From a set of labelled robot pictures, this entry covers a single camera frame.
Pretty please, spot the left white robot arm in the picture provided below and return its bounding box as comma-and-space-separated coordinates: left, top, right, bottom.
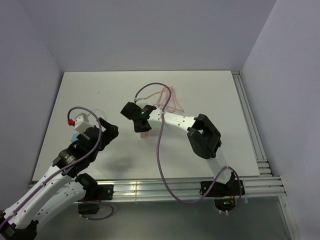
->
0, 115, 119, 240

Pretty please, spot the blue plug adapter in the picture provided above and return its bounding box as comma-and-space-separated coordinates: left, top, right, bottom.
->
71, 133, 79, 143

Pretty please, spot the pink power strip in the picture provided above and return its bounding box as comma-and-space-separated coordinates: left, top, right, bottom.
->
140, 131, 149, 139

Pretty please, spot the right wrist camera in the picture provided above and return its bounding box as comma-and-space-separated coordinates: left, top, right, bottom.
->
134, 97, 148, 109

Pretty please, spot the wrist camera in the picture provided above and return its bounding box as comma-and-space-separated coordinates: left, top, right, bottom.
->
74, 112, 93, 134
134, 97, 148, 109

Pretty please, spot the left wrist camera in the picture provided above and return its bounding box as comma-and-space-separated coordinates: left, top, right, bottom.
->
74, 112, 93, 134

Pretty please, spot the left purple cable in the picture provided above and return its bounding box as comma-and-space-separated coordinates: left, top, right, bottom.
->
0, 106, 116, 226

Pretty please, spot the purple cable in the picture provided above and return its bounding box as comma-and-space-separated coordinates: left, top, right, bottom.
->
134, 81, 243, 216
0, 106, 116, 226

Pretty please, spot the pink power strip cable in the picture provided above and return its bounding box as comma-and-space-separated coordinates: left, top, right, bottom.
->
146, 84, 185, 114

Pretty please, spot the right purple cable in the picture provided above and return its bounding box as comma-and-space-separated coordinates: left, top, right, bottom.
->
134, 81, 243, 216

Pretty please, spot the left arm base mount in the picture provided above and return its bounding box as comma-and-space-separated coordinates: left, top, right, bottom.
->
75, 173, 114, 220

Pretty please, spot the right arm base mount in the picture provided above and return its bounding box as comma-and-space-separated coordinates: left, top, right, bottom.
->
206, 180, 246, 212

